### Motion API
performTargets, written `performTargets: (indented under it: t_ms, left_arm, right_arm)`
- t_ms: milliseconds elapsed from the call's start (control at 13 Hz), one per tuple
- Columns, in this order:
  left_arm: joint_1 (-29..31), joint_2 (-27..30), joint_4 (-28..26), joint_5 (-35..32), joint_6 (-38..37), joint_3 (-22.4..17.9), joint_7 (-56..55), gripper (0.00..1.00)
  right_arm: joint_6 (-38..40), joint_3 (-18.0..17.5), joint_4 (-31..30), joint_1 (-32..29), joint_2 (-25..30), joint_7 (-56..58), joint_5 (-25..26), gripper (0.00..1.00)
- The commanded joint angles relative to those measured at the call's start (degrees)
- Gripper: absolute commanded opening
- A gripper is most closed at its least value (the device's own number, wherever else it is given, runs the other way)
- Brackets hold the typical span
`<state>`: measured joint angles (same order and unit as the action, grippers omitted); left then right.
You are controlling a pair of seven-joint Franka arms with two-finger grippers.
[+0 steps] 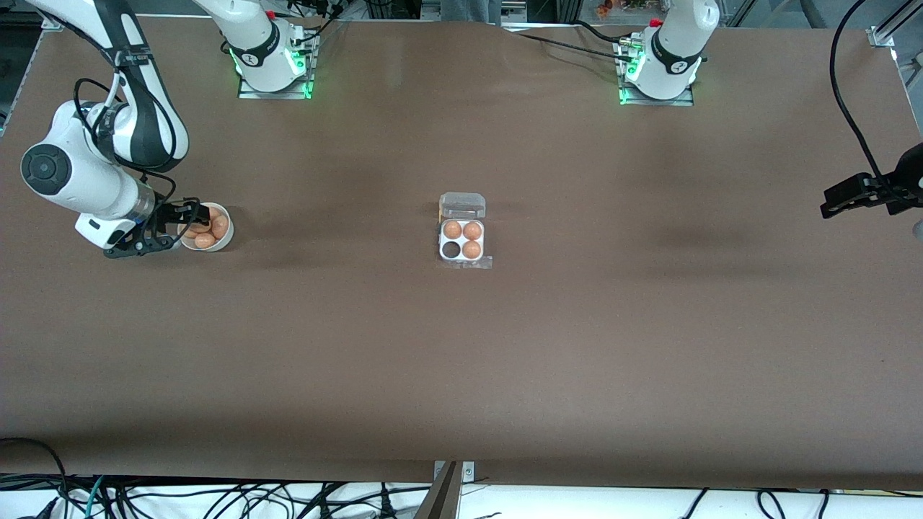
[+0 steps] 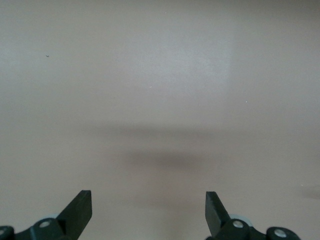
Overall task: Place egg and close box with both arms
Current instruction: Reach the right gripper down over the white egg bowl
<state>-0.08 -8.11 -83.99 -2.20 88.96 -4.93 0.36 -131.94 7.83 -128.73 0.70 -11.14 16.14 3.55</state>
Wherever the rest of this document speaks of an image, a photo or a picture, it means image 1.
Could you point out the aluminium frame profile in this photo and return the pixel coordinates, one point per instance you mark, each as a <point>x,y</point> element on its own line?
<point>885,34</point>

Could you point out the brown table cover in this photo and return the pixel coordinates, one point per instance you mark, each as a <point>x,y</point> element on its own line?
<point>461,360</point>

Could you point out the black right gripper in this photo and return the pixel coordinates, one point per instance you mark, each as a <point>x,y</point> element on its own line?
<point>166,213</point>

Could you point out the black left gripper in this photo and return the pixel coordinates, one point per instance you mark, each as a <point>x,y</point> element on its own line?
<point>907,173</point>

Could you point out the orange patterned object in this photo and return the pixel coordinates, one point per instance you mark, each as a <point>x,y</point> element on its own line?
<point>620,7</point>

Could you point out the small metal bracket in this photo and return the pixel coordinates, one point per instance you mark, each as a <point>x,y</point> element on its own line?
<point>469,472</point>

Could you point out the clear plastic egg box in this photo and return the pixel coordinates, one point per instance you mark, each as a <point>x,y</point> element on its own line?
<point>462,207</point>

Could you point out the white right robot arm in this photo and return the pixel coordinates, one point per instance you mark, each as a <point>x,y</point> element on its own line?
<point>79,173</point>

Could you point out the person in grey trousers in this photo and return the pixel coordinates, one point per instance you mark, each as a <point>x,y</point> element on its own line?
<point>469,9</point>

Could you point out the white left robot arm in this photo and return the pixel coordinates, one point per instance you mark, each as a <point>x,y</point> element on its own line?
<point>685,21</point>

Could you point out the clear tape strip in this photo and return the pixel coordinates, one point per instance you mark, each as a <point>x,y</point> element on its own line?
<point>484,264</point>

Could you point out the white bowl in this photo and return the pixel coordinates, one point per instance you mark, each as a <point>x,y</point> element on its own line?
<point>225,241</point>

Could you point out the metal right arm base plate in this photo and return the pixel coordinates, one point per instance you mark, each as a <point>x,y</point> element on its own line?
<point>274,94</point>

